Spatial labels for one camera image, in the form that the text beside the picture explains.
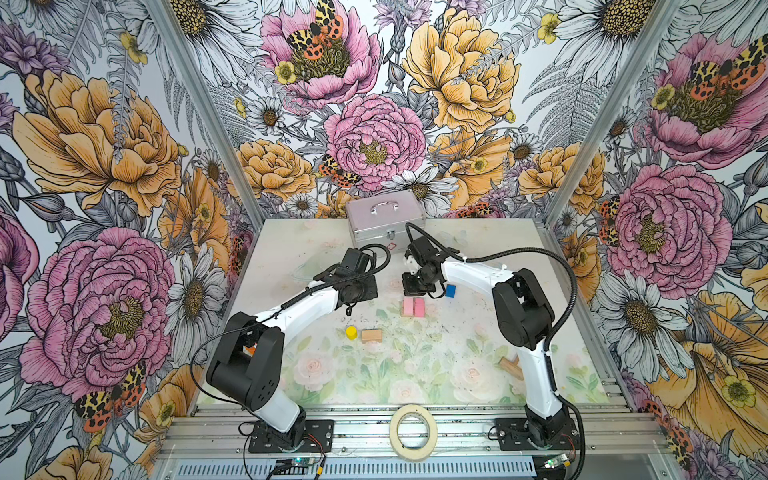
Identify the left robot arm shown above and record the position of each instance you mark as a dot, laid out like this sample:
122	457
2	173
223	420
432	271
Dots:
246	365

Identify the masking tape roll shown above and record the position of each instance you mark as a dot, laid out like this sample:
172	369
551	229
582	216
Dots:
413	433

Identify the aluminium front rail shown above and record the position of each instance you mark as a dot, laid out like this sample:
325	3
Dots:
445	442

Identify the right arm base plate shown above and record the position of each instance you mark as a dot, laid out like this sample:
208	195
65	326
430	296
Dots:
520	434

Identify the short natural wood block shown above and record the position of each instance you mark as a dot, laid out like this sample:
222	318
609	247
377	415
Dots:
371	336

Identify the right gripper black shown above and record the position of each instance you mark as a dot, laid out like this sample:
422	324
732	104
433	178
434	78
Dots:
410	290

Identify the hot pink rectangular block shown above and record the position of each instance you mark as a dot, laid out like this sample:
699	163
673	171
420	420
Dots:
419	309

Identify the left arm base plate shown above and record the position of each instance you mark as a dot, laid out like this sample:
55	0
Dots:
291	436

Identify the left aluminium frame post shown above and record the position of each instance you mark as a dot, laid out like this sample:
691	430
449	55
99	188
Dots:
172	36

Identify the right aluminium frame post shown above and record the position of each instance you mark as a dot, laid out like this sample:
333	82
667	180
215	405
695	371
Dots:
647	44

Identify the silver metal first-aid case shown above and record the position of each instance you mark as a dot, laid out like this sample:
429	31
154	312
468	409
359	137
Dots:
381	219

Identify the wooden toy mallet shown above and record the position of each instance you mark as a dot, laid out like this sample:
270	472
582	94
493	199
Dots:
512	367

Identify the light pink rectangular block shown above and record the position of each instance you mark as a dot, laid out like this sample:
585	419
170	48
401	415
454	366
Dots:
408	307

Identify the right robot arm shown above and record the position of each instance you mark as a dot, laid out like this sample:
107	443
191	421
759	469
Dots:
524	316

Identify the aluminium frame post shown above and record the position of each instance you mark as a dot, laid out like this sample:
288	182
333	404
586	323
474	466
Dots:
647	44
172	36

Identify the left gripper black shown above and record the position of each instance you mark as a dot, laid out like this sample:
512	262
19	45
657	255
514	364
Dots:
371	289

